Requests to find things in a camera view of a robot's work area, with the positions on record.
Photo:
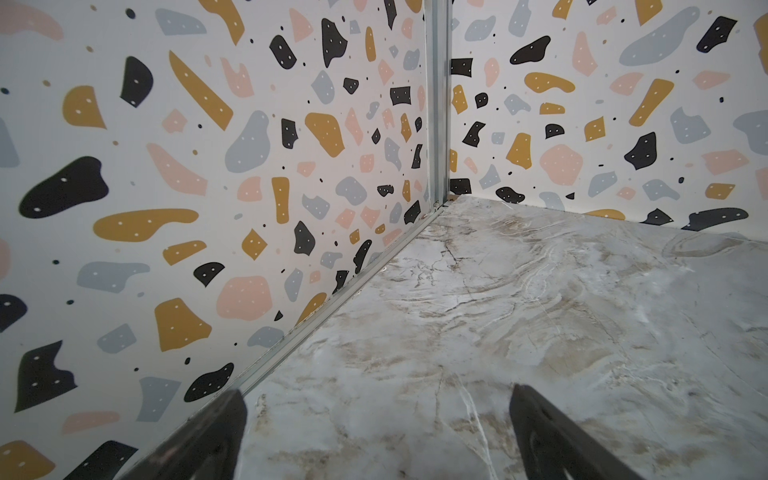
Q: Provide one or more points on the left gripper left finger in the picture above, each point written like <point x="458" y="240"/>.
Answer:
<point x="207" y="446"/>

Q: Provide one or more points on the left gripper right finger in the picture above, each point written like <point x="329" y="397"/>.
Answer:
<point x="552" y="446"/>

